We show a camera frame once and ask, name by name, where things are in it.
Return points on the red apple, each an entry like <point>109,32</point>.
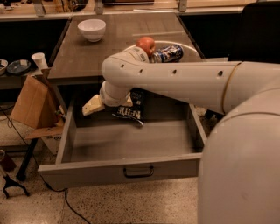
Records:
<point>147,44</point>

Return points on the brown cardboard box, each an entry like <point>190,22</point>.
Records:
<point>36,108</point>

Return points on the grey cabinet counter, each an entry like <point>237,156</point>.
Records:
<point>78,62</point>

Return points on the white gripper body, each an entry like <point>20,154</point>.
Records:
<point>111,101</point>

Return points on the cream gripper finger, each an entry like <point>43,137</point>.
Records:
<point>95,104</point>
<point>128,103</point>

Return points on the dark blue plate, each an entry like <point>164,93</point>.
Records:
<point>19,67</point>

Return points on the black tripod stand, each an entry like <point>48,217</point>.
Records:
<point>9,182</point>

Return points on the black table leg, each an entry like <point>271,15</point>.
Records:
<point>27,157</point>

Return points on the white paper cup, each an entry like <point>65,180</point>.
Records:
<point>40,60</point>

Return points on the grey open drawer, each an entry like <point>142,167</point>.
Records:
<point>95,149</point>

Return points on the blue soda can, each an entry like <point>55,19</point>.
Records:
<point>166,54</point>

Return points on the small bowl at left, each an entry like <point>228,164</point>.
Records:
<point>3,66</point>

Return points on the white ceramic bowl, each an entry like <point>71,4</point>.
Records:
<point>92,29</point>

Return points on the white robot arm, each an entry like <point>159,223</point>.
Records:
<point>239,172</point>

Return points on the black office chair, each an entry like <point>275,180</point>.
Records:
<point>256,50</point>

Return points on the black drawer handle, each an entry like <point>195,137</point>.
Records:
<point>138,172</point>

